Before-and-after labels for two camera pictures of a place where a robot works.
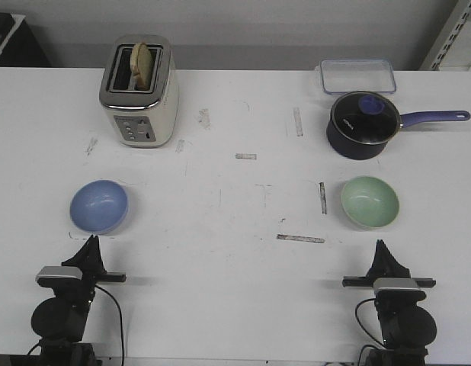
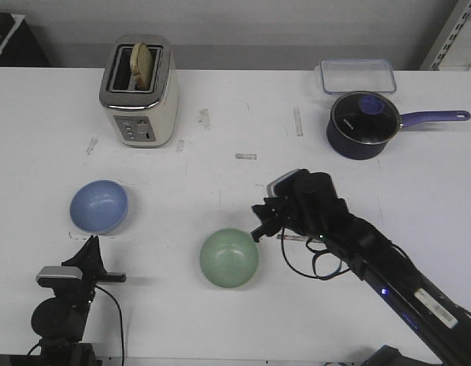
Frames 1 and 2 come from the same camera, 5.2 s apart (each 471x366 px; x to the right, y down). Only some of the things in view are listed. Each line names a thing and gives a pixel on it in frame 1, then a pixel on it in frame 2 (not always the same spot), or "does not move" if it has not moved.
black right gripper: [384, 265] to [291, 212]
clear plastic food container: [357, 75] does not move
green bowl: [370, 201] to [229, 258]
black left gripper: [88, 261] does not move
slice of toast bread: [141, 66] does not move
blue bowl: [99, 207] does not move
